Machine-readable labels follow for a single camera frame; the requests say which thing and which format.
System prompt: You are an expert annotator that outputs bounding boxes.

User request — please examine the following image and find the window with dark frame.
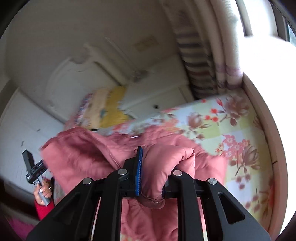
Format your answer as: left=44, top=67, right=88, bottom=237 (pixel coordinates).
left=236, top=0, right=295, bottom=45

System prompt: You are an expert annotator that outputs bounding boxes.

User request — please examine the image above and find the red-sleeved left forearm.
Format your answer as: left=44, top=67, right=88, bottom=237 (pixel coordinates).
left=34, top=201, right=55, bottom=220

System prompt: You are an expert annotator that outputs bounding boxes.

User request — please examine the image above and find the wall power socket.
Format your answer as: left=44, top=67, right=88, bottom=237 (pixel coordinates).
left=133, top=35, right=159, bottom=52

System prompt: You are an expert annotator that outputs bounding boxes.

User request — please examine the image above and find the patterned beige curtain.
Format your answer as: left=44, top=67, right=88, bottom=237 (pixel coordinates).
left=160, top=1, right=244, bottom=99

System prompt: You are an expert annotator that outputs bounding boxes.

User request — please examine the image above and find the yellow pillow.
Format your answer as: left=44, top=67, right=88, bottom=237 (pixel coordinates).
left=100, top=86, right=132, bottom=128

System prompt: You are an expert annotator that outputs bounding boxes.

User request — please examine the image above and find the colourful crochet pillow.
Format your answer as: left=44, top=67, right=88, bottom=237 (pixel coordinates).
left=74, top=93, right=93, bottom=126

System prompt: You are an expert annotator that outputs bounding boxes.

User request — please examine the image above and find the white wooden headboard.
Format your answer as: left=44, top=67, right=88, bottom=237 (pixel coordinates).
left=43, top=37, right=149, bottom=123

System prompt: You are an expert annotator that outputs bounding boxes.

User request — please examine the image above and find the floral bed sheet mattress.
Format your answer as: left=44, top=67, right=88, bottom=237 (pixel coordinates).
left=98, top=90, right=273, bottom=228

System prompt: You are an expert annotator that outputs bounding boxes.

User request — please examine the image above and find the white wardrobe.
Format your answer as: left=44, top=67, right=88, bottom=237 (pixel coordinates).
left=1, top=90, right=63, bottom=193

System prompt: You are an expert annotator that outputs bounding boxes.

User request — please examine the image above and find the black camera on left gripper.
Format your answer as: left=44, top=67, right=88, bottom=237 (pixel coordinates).
left=22, top=150, right=35, bottom=172

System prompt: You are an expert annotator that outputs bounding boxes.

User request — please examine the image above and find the person's left hand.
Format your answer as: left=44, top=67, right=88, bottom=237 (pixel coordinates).
left=34, top=179, right=52, bottom=206

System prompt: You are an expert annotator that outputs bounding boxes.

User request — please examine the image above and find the white bedside table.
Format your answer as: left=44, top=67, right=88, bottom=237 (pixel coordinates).
left=118, top=54, right=194, bottom=118

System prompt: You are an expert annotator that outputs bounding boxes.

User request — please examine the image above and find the cream bay window ledge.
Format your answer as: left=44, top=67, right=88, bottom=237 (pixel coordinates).
left=208, top=0, right=296, bottom=235

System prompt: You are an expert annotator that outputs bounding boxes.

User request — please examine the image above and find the pink quilted puffer coat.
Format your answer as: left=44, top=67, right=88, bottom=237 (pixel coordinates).
left=41, top=126, right=227, bottom=240

